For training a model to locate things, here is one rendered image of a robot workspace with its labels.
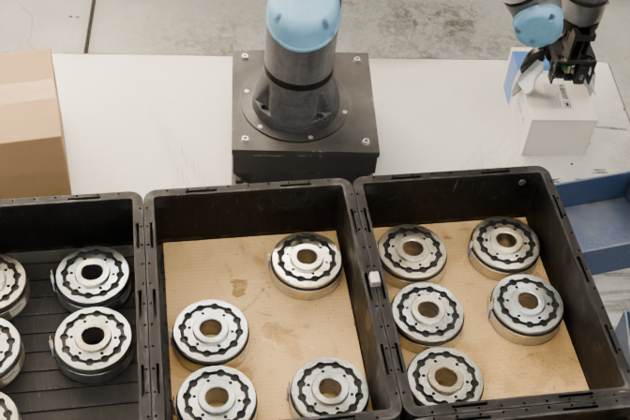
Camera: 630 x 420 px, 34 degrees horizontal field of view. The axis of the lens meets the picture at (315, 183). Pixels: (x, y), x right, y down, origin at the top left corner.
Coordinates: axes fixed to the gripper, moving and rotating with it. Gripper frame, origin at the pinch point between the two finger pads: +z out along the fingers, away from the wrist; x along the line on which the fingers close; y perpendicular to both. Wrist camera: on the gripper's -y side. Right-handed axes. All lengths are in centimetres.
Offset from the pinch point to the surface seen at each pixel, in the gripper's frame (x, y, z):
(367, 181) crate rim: -39, 38, -17
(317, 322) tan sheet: -47, 56, -7
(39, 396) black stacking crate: -84, 67, -7
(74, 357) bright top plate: -79, 63, -10
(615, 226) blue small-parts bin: 7.2, 27.5, 5.7
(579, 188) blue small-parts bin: 0.8, 22.8, 1.3
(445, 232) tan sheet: -26.2, 39.3, -6.9
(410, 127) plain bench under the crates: -25.7, 2.8, 6.4
